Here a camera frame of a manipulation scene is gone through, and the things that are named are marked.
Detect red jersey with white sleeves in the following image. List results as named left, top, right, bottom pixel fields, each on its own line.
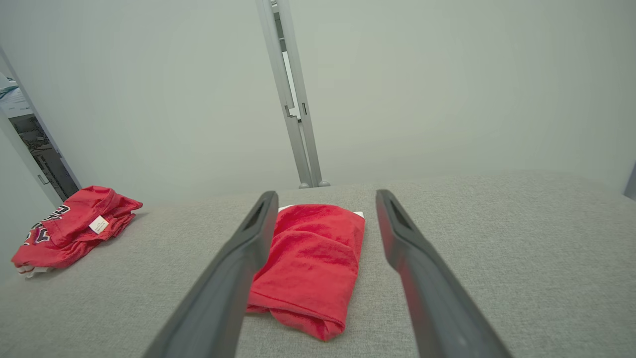
left=11, top=185, right=144, bottom=278

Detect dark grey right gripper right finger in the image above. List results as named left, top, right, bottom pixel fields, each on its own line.
left=376, top=189, right=513, bottom=358

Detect red shorts with white stripe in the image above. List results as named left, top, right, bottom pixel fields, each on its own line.
left=247, top=203, right=366, bottom=342

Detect grey metal partition post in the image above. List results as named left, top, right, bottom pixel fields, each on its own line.
left=256, top=0, right=331, bottom=189

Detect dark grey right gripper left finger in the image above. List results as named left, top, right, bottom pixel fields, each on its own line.
left=143, top=190, right=279, bottom=358

